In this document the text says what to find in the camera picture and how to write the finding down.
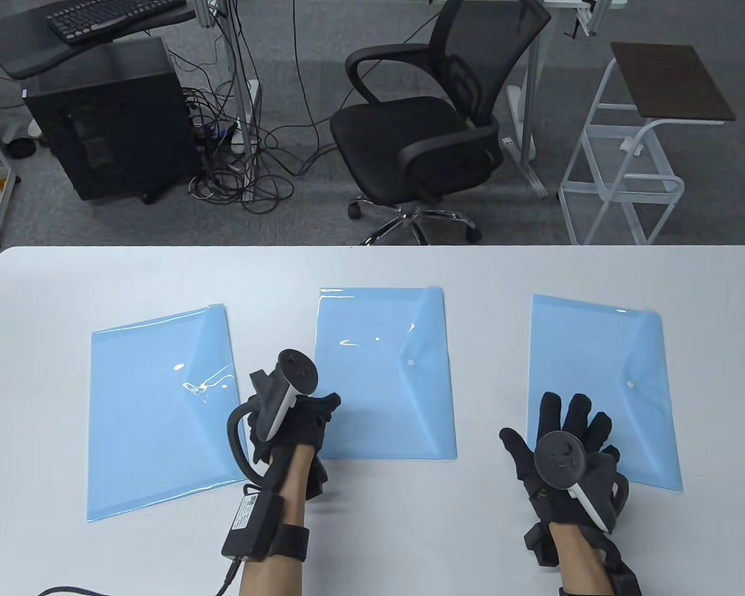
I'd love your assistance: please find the person's left hand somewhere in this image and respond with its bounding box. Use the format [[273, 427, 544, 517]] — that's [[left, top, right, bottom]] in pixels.
[[250, 392, 341, 501]]

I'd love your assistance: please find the person's right hand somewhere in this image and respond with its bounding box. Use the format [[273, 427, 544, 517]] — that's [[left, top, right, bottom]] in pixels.
[[500, 391, 629, 536]]

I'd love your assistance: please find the blue plastic snap folder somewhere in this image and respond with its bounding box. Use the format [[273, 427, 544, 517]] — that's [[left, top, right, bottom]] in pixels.
[[86, 303, 251, 523], [314, 287, 459, 461], [526, 294, 684, 492]]

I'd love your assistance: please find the person's right forearm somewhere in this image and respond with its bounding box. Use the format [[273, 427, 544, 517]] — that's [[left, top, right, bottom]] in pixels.
[[548, 521, 623, 596]]

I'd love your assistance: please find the person's left forearm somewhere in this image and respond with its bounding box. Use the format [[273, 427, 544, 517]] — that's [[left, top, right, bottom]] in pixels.
[[239, 446, 315, 596]]

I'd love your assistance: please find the grey and white handheld controller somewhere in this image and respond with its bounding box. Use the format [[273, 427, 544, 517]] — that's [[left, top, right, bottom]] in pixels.
[[534, 430, 615, 533], [258, 350, 319, 441]]

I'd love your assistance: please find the black mesh office chair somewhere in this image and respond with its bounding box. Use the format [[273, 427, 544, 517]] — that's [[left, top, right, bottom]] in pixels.
[[330, 0, 552, 245]]

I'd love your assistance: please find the silver aluminium desk leg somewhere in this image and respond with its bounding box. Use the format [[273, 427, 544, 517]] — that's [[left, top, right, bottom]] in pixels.
[[194, 0, 260, 202]]

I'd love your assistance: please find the black computer tower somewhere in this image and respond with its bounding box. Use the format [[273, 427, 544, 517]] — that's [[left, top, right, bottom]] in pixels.
[[24, 35, 201, 205]]

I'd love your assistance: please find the white side table brown top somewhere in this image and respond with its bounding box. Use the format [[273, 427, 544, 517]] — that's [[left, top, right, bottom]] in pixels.
[[557, 42, 737, 246]]

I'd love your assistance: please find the black keyboard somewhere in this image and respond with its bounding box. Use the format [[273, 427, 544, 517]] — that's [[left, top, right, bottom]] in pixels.
[[47, 0, 187, 45]]

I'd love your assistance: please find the black curved desk top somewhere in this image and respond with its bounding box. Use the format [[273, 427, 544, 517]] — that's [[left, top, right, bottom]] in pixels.
[[0, 0, 197, 80]]

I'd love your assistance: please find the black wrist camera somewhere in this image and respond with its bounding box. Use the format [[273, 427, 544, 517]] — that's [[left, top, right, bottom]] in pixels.
[[523, 525, 559, 567]]

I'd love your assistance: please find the black wrist box with strap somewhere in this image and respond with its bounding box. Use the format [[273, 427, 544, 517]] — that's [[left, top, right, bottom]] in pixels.
[[607, 545, 644, 596], [222, 490, 310, 563]]

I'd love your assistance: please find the tangle of black cables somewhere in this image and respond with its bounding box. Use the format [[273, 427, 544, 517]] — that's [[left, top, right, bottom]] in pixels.
[[171, 0, 348, 215]]

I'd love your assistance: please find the black braided cable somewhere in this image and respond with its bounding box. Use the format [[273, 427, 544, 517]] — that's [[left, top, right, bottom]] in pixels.
[[37, 558, 244, 596]]

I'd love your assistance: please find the white desk frame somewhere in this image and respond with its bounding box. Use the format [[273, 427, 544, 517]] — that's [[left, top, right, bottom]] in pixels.
[[503, 0, 629, 199]]

